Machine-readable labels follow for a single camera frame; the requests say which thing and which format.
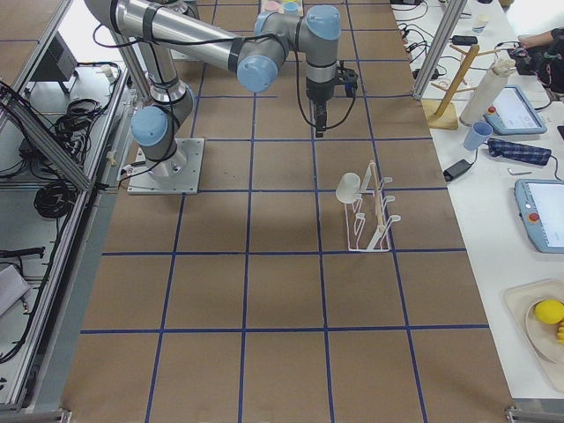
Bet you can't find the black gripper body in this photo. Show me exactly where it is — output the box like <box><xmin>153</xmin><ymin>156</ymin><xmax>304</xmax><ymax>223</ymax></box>
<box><xmin>306</xmin><ymin>78</ymin><xmax>334</xmax><ymax>104</ymax></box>

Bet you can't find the white plastic cup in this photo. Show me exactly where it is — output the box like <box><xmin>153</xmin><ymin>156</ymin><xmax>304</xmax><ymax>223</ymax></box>
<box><xmin>335</xmin><ymin>173</ymin><xmax>361</xmax><ymax>204</ymax></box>

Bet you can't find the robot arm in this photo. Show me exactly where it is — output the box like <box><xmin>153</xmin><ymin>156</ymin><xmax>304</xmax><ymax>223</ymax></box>
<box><xmin>86</xmin><ymin>1</ymin><xmax>341</xmax><ymax>183</ymax></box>

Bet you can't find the blue plastic cup far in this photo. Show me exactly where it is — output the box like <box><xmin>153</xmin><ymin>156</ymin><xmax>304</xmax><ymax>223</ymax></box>
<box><xmin>283</xmin><ymin>1</ymin><xmax>300</xmax><ymax>15</ymax></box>

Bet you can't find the beige cup tray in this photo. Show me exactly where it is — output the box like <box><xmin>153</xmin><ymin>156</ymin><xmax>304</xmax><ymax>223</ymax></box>
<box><xmin>260</xmin><ymin>0</ymin><xmax>303</xmax><ymax>16</ymax></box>

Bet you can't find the pink plastic cup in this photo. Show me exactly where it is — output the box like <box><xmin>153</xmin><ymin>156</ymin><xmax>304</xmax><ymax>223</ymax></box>
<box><xmin>263</xmin><ymin>0</ymin><xmax>280</xmax><ymax>12</ymax></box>

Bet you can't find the light blue cup on desk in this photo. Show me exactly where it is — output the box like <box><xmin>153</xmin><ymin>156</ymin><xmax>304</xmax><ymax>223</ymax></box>
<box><xmin>463</xmin><ymin>121</ymin><xmax>494</xmax><ymax>151</ymax></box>

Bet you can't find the paper cup on desk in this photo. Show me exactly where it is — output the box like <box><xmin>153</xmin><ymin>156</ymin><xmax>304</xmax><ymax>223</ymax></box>
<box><xmin>471</xmin><ymin>13</ymin><xmax>490</xmax><ymax>33</ymax></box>

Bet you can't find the black power adapter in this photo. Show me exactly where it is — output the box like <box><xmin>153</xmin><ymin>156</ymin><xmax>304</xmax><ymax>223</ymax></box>
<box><xmin>442</xmin><ymin>160</ymin><xmax>473</xmax><ymax>182</ymax></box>

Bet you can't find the cream thermos bottle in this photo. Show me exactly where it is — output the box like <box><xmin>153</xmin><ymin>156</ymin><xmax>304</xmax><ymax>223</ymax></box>
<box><xmin>459</xmin><ymin>58</ymin><xmax>516</xmax><ymax>126</ymax></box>

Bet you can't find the teach pendant upper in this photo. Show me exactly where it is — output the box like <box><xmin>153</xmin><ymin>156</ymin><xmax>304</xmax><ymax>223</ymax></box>
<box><xmin>484</xmin><ymin>85</ymin><xmax>546</xmax><ymax>135</ymax></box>

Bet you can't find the teach pendant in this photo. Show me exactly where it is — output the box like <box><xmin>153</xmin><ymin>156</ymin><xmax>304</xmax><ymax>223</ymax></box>
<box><xmin>514</xmin><ymin>179</ymin><xmax>563</xmax><ymax>254</ymax></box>
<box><xmin>484</xmin><ymin>85</ymin><xmax>546</xmax><ymax>135</ymax></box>

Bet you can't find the blue plaid umbrella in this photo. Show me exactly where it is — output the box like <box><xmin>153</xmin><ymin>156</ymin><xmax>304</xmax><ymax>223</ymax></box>
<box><xmin>486</xmin><ymin>138</ymin><xmax>552</xmax><ymax>167</ymax></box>

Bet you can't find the teach pendant lower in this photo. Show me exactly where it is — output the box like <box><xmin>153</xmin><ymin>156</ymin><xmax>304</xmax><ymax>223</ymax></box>
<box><xmin>514</xmin><ymin>179</ymin><xmax>563</xmax><ymax>254</ymax></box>

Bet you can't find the beige tray with fruit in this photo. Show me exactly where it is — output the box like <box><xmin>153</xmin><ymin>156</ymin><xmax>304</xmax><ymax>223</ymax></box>
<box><xmin>504</xmin><ymin>279</ymin><xmax>563</xmax><ymax>393</ymax></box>

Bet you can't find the yellow lemon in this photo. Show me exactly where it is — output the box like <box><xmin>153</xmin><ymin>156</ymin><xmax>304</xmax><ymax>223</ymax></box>
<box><xmin>534</xmin><ymin>299</ymin><xmax>564</xmax><ymax>324</ymax></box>

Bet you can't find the white wire cup rack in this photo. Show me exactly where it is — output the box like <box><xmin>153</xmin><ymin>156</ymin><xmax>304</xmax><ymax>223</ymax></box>
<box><xmin>341</xmin><ymin>160</ymin><xmax>401</xmax><ymax>253</ymax></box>

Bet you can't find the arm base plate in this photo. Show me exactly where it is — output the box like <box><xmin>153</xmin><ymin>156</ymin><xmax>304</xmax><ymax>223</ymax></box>
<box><xmin>127</xmin><ymin>138</ymin><xmax>205</xmax><ymax>195</ymax></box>

